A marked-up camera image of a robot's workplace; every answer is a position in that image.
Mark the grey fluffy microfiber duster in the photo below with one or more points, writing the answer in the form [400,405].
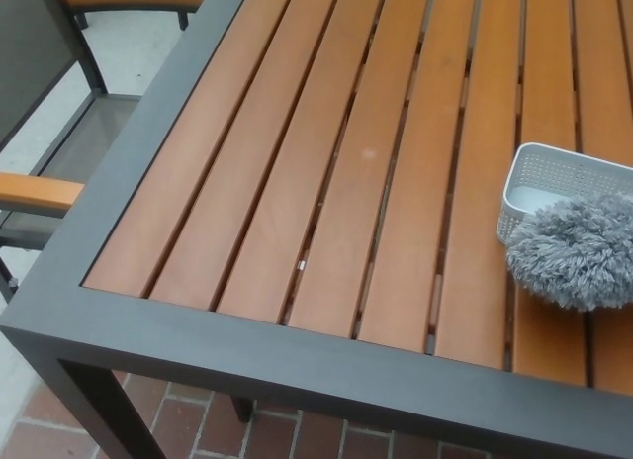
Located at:
[573,261]

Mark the square wooden slat table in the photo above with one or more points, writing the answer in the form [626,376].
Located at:
[198,355]

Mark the white perforated plastic container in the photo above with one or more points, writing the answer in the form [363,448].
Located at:
[544,172]

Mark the dark mesh chair, wooden armrests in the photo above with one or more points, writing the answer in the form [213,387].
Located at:
[34,43]

